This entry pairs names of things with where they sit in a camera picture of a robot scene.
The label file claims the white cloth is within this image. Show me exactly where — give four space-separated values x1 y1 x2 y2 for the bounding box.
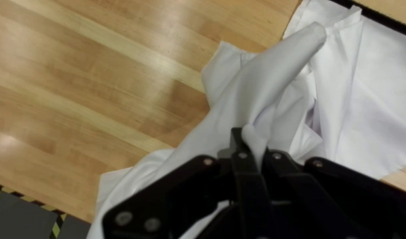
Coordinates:
86 0 406 239

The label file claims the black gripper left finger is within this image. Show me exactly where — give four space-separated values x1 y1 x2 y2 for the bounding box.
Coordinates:
100 126 276 239

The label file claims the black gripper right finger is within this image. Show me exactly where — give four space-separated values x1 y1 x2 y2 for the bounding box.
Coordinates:
260 149 406 239

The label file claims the black tape strip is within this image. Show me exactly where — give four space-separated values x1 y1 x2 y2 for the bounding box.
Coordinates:
329 0 406 40

